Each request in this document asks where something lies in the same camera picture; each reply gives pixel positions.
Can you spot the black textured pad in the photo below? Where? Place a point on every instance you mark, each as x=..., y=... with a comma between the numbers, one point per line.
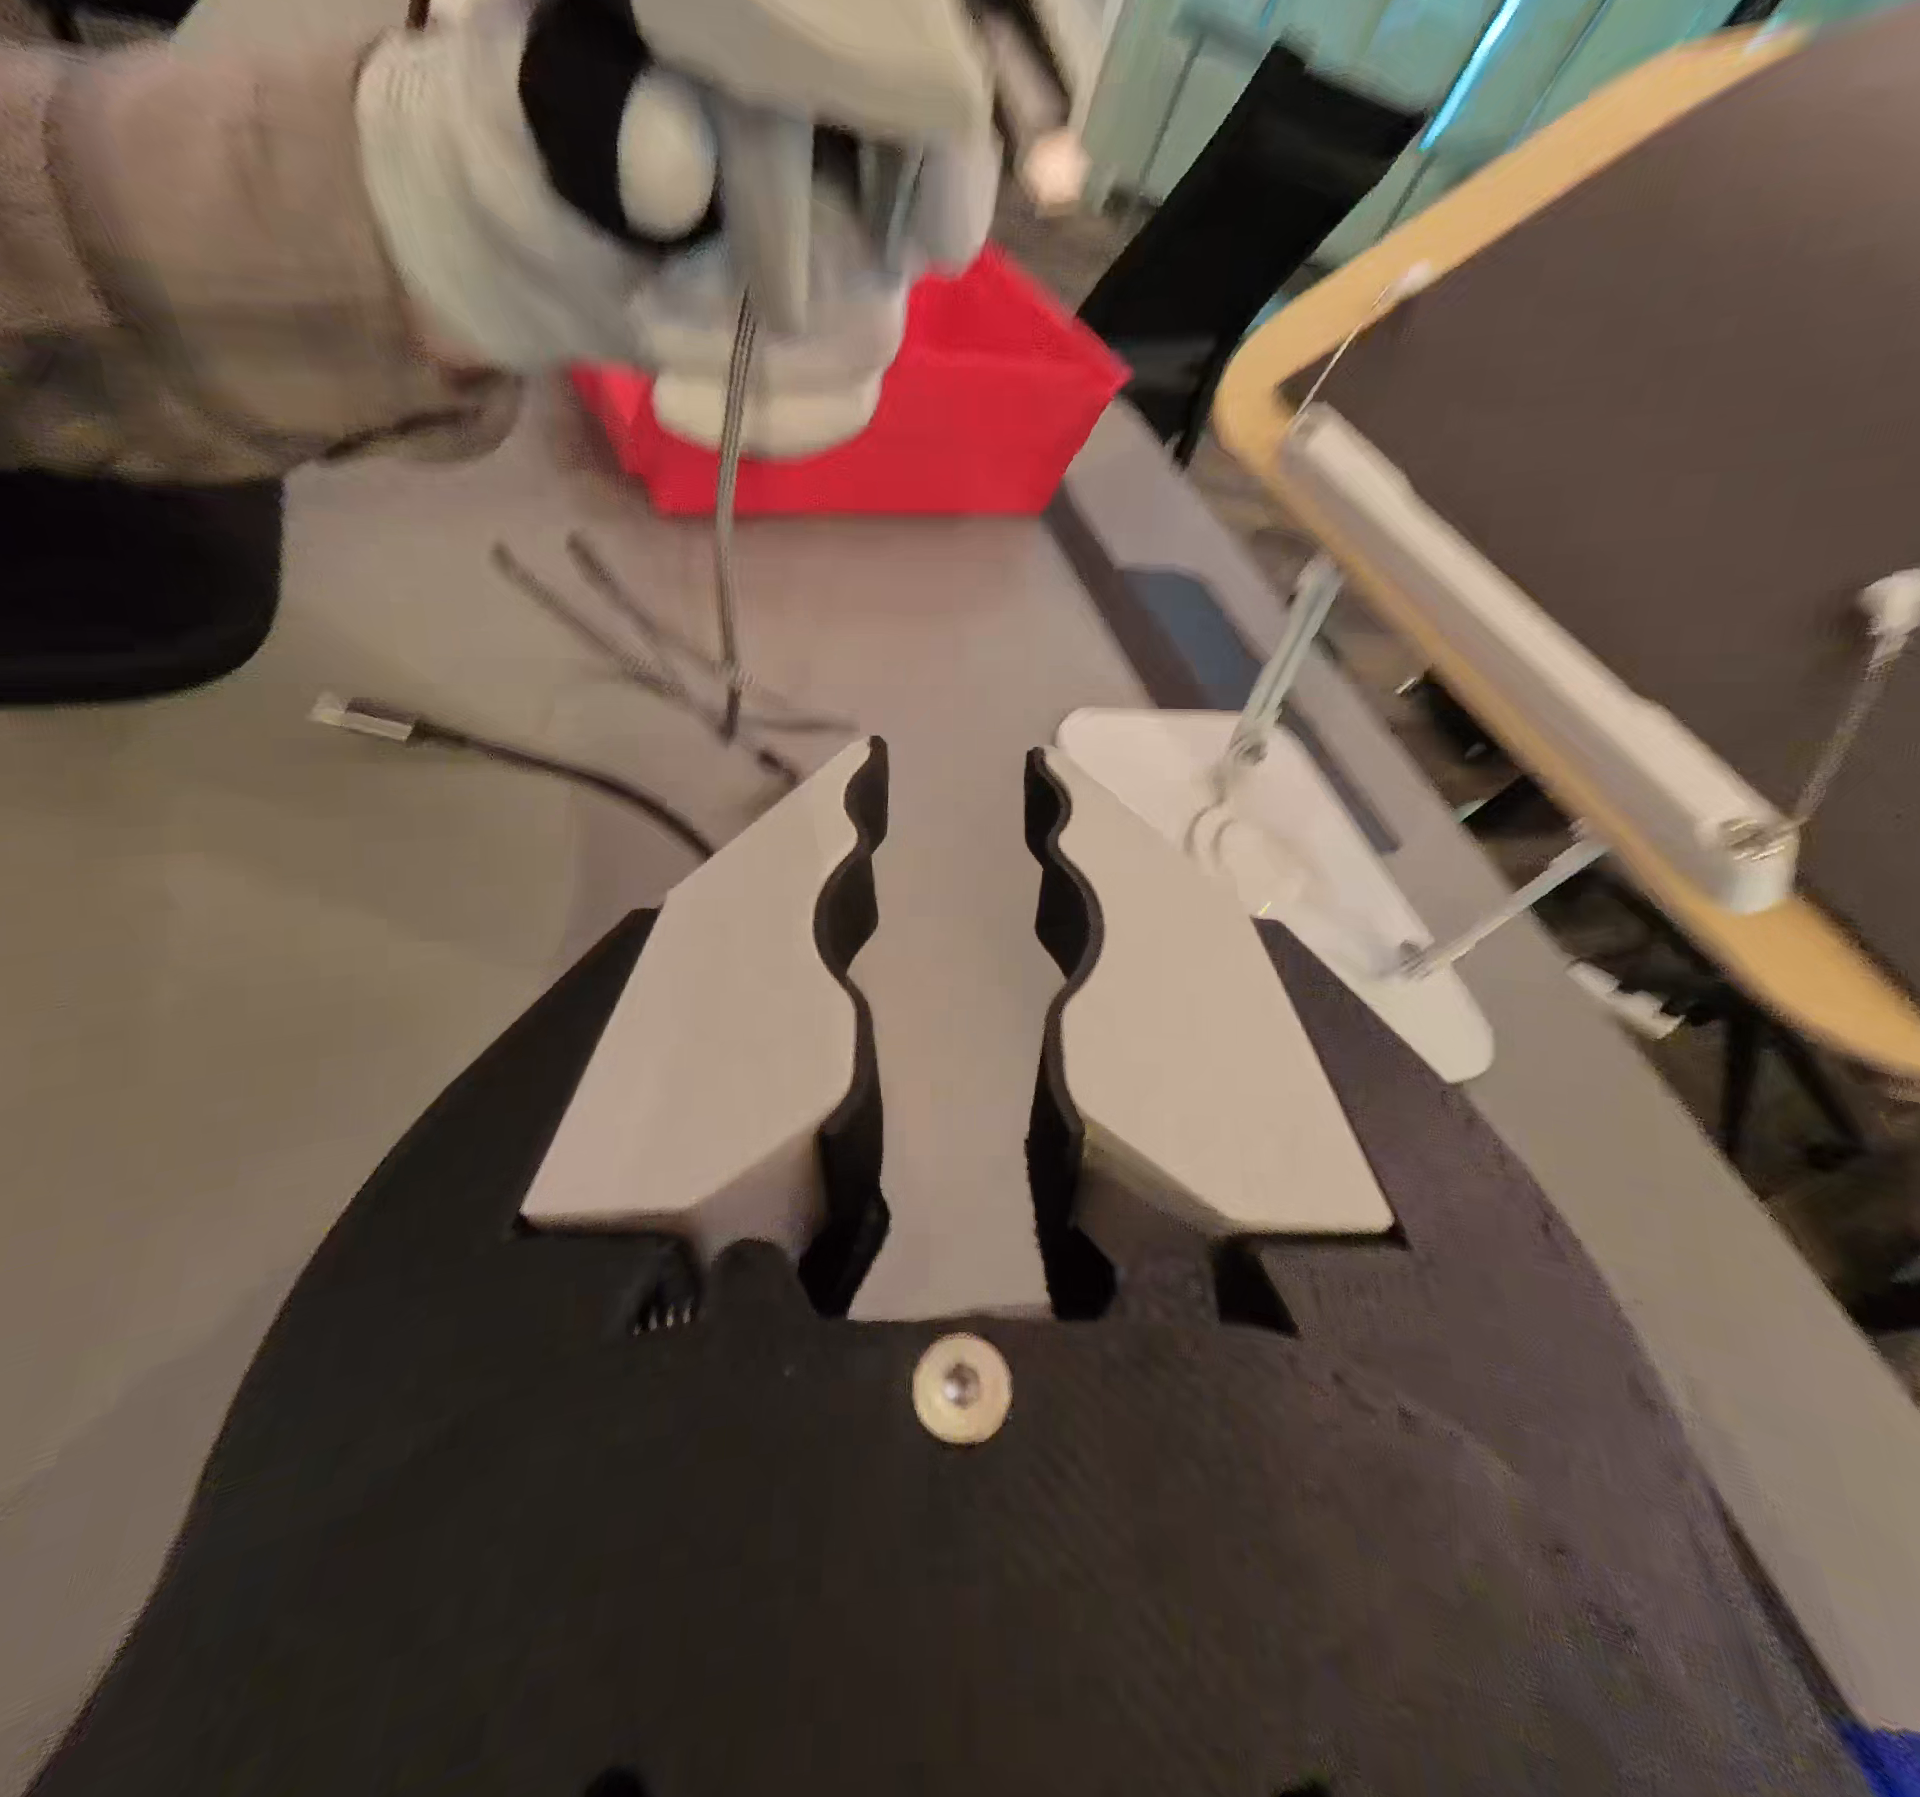
x=120, y=582

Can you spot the black office chair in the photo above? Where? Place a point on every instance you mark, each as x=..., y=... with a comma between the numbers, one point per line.
x=1245, y=223

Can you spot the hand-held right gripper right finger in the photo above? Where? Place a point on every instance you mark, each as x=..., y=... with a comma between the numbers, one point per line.
x=1215, y=1076

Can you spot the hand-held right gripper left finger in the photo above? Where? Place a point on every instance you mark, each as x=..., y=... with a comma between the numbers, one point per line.
x=704, y=1062

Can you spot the red plastic bin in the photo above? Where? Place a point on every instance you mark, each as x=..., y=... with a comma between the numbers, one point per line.
x=990, y=432

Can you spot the person's left forearm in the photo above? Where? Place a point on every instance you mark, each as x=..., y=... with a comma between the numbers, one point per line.
x=180, y=252

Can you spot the person's left hand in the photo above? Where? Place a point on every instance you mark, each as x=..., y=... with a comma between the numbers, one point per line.
x=480, y=223

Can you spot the metal stand bracket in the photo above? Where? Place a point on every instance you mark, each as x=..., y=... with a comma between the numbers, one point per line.
x=1501, y=913
x=1275, y=688

